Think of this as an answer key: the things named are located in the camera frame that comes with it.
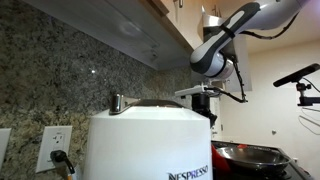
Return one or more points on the small red object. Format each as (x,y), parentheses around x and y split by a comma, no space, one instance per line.
(243,146)

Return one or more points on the round door knob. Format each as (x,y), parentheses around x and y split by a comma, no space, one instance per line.
(274,132)

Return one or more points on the black power plug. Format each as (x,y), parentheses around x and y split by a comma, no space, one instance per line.
(58,155)

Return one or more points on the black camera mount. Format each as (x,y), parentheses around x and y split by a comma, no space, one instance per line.
(303,98)

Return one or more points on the wooden upper cabinet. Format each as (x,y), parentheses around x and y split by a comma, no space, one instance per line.
(133,33)

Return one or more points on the white wall outlet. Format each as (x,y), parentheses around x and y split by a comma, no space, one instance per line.
(56,136)

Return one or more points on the black stereo camera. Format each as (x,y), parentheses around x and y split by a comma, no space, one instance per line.
(295,76)

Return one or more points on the white wall plate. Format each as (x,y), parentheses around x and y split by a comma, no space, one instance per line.
(4,146)

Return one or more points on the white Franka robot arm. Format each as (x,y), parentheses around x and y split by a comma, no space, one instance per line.
(213,61)

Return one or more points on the Nespresso coffee machine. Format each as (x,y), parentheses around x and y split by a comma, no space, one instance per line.
(146,140)

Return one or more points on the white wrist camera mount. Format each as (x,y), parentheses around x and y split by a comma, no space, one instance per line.
(191,90)

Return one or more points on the stainless steel pan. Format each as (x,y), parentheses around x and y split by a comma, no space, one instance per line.
(256,160)

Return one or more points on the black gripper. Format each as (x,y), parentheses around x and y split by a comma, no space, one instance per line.
(201,101)

